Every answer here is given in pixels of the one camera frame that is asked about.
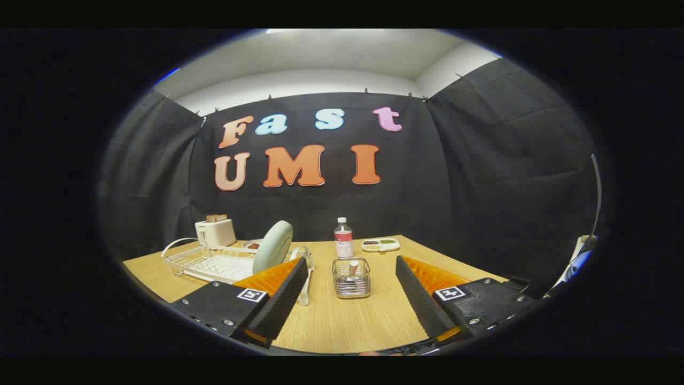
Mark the clear bottle with red label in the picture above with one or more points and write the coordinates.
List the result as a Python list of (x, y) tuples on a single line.
[(343, 243)]

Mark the small plate with rim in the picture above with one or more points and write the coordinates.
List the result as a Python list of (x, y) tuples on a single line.
[(249, 243)]

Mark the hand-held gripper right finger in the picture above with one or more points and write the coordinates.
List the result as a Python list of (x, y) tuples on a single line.
[(422, 299)]

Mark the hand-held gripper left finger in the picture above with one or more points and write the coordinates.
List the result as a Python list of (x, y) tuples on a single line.
[(283, 302)]

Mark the pale green plate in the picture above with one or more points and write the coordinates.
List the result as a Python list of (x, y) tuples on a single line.
[(273, 246)]

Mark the brown toast slice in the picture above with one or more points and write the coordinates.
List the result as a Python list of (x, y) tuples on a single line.
[(216, 218)]

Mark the white toaster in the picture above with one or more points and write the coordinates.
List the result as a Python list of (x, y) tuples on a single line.
[(216, 232)]

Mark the black backdrop cloth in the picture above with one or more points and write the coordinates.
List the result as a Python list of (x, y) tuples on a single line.
[(427, 203)]

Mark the white divided food tray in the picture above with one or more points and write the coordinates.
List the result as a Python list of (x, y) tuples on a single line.
[(380, 245)]

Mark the white and blue device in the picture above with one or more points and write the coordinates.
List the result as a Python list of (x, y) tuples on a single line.
[(576, 262)]

